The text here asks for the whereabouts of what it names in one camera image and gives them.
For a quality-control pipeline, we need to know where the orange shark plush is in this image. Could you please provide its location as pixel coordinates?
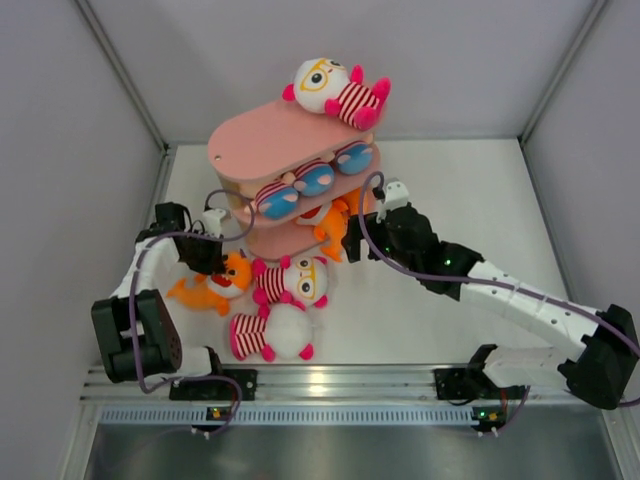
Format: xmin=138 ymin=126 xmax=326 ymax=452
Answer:
xmin=167 ymin=249 xmax=253 ymax=317
xmin=294 ymin=197 xmax=357 ymax=263

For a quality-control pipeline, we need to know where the boy doll plush large head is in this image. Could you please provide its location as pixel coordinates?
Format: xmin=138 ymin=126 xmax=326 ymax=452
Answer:
xmin=250 ymin=180 xmax=299 ymax=220

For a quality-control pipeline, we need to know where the white glasses plush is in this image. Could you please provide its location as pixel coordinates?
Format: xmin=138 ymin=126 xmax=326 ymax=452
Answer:
xmin=281 ymin=57 xmax=392 ymax=131

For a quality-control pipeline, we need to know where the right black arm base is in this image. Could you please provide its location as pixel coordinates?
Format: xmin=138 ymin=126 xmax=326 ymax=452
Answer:
xmin=433 ymin=344 xmax=526 ymax=405

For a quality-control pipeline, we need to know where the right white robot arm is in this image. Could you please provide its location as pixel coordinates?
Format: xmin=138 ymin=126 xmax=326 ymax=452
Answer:
xmin=342 ymin=204 xmax=639 ymax=410

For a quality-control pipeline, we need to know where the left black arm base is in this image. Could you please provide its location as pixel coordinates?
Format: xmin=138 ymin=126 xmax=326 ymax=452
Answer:
xmin=169 ymin=347 xmax=258 ymax=401

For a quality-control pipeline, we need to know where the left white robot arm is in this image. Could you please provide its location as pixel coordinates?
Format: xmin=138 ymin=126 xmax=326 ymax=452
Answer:
xmin=91 ymin=202 xmax=224 ymax=393

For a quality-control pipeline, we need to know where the boy doll plush shelf right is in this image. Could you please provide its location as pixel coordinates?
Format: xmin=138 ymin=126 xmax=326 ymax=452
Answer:
xmin=333 ymin=141 xmax=373 ymax=175

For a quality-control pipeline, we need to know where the pink three-tier shelf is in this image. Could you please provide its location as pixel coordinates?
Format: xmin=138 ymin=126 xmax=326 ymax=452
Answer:
xmin=208 ymin=100 xmax=380 ymax=260

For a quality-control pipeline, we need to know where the white glasses plush face up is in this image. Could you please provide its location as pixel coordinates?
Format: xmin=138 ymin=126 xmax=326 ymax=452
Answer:
xmin=251 ymin=256 xmax=329 ymax=310

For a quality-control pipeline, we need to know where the white plush face down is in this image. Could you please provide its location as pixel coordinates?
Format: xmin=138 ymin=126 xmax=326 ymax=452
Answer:
xmin=230 ymin=304 xmax=315 ymax=363

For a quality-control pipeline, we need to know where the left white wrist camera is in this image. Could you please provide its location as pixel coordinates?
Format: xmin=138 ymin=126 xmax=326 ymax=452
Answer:
xmin=202 ymin=207 xmax=231 ymax=242

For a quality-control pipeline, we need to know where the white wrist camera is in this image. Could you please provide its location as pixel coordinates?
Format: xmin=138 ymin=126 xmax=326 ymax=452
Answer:
xmin=202 ymin=207 xmax=231 ymax=242
xmin=377 ymin=178 xmax=409 ymax=223

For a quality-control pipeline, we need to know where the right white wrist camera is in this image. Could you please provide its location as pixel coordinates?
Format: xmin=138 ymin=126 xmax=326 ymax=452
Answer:
xmin=377 ymin=178 xmax=409 ymax=223

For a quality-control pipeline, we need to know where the aluminium front rail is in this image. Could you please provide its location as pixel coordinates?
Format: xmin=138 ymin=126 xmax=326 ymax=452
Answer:
xmin=79 ymin=363 xmax=624 ymax=401

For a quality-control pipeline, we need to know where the white slotted cable duct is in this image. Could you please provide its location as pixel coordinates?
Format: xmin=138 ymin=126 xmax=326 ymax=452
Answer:
xmin=100 ymin=404 xmax=479 ymax=426

